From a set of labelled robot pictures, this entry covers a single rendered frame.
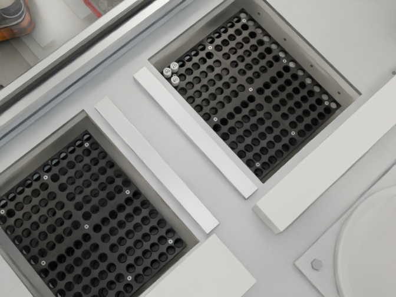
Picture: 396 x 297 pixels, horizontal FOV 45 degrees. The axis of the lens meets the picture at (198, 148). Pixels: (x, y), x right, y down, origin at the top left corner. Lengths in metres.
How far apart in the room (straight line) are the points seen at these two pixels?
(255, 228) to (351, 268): 0.13
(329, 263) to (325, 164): 0.13
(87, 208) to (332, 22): 0.45
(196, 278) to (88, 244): 0.16
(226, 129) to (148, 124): 0.12
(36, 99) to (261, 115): 0.32
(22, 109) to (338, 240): 0.44
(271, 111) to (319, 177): 0.15
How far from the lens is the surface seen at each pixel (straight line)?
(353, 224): 0.65
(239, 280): 0.63
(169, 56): 0.83
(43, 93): 0.65
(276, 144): 0.72
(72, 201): 0.70
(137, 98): 0.68
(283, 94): 0.75
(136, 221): 0.68
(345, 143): 0.66
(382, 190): 0.67
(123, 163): 0.77
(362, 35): 0.78
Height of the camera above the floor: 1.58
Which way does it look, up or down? 74 degrees down
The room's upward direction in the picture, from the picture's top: 11 degrees clockwise
